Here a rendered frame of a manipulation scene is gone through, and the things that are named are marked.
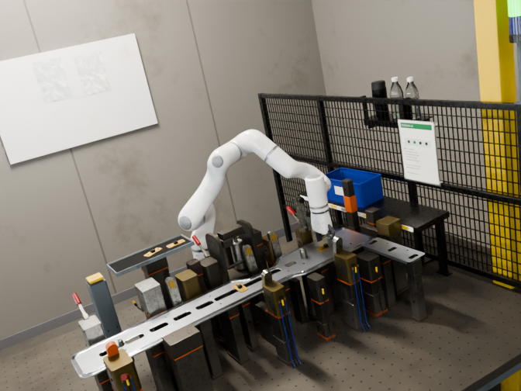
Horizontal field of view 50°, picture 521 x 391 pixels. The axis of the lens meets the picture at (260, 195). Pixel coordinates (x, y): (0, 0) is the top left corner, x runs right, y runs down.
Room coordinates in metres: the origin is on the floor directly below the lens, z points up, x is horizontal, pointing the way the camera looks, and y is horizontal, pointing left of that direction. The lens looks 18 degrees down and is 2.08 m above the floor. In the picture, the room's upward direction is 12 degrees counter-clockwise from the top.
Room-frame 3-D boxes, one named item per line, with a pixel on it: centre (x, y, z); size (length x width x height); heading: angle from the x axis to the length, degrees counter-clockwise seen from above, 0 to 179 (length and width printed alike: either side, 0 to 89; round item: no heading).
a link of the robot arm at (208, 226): (2.67, 0.32, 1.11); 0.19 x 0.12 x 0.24; 152
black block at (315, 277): (2.08, -0.16, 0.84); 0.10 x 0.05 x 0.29; 29
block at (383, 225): (2.35, -0.55, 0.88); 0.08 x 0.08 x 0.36; 29
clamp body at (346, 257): (2.11, -0.30, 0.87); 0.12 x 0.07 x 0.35; 29
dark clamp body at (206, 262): (2.28, 0.30, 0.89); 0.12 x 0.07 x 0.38; 29
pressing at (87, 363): (2.09, 0.18, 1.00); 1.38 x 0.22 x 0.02; 119
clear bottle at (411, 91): (2.64, -0.81, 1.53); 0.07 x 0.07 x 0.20
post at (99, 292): (2.16, 0.75, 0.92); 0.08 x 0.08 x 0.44; 29
